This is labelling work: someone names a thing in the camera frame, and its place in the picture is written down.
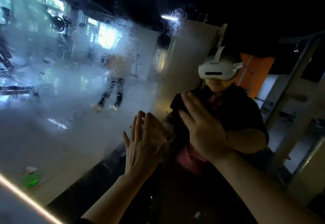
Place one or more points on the large wall mirror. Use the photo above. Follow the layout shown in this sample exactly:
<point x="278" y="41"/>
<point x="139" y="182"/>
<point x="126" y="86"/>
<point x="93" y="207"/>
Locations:
<point x="61" y="104"/>

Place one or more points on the dark brown cleaning cloth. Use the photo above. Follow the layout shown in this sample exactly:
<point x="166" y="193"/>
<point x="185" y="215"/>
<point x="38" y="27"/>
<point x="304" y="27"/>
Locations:
<point x="175" y="112"/>

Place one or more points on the person's right hand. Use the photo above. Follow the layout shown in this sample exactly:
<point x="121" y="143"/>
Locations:
<point x="205" y="127"/>

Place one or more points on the person's left hand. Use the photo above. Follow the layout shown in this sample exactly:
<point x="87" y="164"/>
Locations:
<point x="142" y="152"/>

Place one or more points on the person's left forearm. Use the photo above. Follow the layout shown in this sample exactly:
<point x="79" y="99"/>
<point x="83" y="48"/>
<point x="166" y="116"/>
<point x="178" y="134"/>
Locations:
<point x="119" y="201"/>

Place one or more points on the person's right forearm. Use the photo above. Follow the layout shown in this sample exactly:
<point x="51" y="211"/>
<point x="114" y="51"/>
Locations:
<point x="264" y="191"/>

